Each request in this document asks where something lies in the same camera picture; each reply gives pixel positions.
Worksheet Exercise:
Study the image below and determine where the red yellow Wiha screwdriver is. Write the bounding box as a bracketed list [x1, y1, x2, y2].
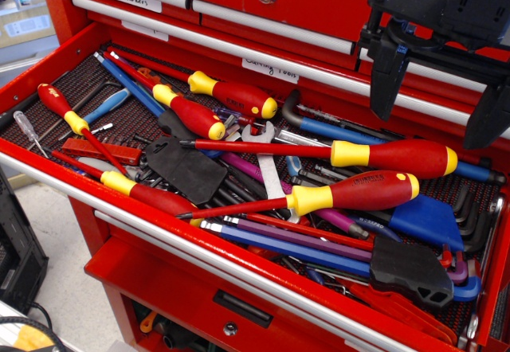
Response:
[176, 170, 419, 220]

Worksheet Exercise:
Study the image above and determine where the white Cutting Tools label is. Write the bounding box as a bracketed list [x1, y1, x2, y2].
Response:
[241, 58, 300, 84]

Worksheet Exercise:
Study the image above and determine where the purple handled tool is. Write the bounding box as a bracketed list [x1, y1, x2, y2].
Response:
[220, 152, 369, 240]

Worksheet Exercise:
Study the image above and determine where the small red yellow screwdriver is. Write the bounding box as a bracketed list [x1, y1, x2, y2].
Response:
[37, 84, 128, 176]

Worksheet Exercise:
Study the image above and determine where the clear handle tester screwdriver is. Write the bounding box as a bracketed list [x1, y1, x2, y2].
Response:
[13, 111, 48, 158]

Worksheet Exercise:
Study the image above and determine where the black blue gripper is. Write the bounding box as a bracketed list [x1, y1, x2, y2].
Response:
[361, 0, 509, 150]

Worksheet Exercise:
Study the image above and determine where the red tool chest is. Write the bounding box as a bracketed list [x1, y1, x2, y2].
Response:
[0, 0, 510, 352]

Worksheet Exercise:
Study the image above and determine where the blue plastic hex key holder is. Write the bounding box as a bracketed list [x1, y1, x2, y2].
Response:
[389, 194, 465, 252]

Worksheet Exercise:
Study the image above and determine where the red yellow screwdriver front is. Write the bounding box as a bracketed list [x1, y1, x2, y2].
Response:
[51, 151, 198, 216]

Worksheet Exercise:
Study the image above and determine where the red bit holder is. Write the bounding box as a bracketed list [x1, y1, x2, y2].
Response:
[61, 138, 142, 166]

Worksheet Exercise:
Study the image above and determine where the long blue hex key back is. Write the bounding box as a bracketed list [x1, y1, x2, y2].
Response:
[93, 52, 165, 117]

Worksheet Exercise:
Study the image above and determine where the long blue sleeved hex key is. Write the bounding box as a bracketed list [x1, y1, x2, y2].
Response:
[281, 89, 508, 186]

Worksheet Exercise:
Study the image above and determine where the long purple hex key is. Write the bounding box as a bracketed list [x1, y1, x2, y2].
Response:
[222, 216, 469, 285]

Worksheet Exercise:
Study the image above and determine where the silver open-end wrench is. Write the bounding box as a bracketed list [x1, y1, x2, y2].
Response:
[241, 120, 300, 225]

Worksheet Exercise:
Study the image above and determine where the open red drawer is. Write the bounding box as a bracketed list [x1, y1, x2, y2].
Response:
[1, 17, 509, 351]

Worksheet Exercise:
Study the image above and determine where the black box on floor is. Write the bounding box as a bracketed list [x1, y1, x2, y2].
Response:
[1, 174, 49, 314]

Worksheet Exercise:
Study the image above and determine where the red yellow screwdriver middle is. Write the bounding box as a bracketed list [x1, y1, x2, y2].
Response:
[104, 53, 226, 140]

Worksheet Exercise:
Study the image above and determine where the black plastic hex key holder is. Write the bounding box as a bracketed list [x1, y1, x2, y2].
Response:
[145, 136, 227, 205]

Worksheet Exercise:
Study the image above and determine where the large red yellow screwdriver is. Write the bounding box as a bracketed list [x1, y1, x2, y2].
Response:
[179, 139, 458, 179]

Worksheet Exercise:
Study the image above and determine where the blue grey handled tool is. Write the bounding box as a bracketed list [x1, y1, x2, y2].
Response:
[84, 88, 131, 124]

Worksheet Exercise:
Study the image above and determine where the red yellow screwdriver top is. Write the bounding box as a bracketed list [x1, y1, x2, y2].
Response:
[109, 47, 278, 119]

